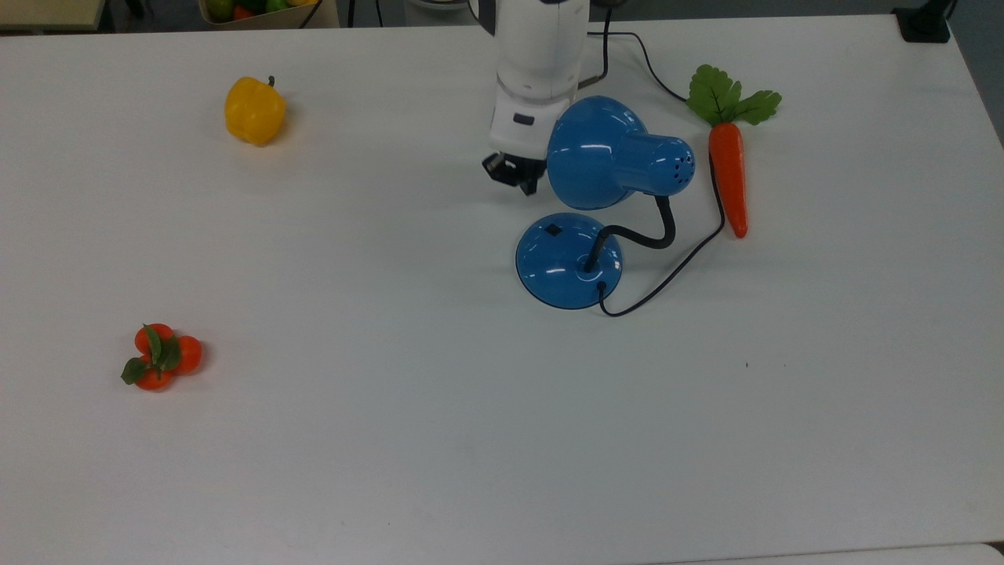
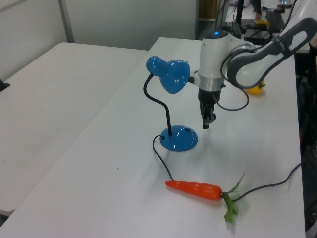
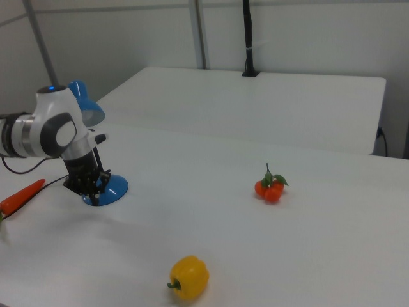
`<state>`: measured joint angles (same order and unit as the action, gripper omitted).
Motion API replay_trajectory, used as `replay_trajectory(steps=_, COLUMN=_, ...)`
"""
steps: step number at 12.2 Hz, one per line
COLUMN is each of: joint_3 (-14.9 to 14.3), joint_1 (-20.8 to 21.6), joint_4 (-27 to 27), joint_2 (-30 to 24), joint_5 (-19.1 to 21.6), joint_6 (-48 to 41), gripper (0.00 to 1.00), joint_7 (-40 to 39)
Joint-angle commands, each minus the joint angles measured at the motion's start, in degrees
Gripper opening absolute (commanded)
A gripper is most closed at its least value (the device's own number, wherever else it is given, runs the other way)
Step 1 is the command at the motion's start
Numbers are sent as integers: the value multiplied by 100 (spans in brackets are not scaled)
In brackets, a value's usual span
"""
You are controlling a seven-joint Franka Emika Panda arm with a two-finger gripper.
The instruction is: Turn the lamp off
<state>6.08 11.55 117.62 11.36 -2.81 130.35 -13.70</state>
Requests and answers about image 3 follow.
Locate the blue desk lamp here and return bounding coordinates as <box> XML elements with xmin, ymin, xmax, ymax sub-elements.
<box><xmin>67</xmin><ymin>79</ymin><xmax>130</xmax><ymax>207</ymax></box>

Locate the white neighbouring table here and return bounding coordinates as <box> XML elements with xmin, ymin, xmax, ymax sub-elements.
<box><xmin>95</xmin><ymin>66</ymin><xmax>388</xmax><ymax>157</ymax></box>

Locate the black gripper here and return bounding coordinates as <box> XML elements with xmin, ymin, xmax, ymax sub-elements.
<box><xmin>62</xmin><ymin>148</ymin><xmax>105</xmax><ymax>207</ymax></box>

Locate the black camera pole with base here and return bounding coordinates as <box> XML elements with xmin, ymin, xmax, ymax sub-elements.
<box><xmin>241</xmin><ymin>0</ymin><xmax>261</xmax><ymax>79</ymax></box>

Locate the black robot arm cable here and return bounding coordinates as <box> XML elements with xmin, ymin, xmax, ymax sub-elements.
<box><xmin>1</xmin><ymin>155</ymin><xmax>49</xmax><ymax>176</ymax></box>

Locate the black wall socket cable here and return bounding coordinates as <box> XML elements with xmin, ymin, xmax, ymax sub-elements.
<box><xmin>376</xmin><ymin>126</ymin><xmax>389</xmax><ymax>158</ymax></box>

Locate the yellow toy bell pepper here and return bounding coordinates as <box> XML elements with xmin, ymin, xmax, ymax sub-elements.
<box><xmin>166</xmin><ymin>255</ymin><xmax>210</xmax><ymax>301</ymax></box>

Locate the grey metal partition post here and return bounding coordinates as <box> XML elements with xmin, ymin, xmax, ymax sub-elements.
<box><xmin>22</xmin><ymin>0</ymin><xmax>60</xmax><ymax>88</ymax></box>
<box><xmin>187</xmin><ymin>0</ymin><xmax>212</xmax><ymax>70</ymax></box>

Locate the orange toy carrot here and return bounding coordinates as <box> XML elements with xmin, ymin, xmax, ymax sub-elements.
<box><xmin>0</xmin><ymin>178</ymin><xmax>47</xmax><ymax>224</ymax></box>

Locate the toy tangerine cluster with leaves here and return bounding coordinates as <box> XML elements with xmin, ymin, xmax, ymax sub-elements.
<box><xmin>254</xmin><ymin>162</ymin><xmax>289</xmax><ymax>205</ymax></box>

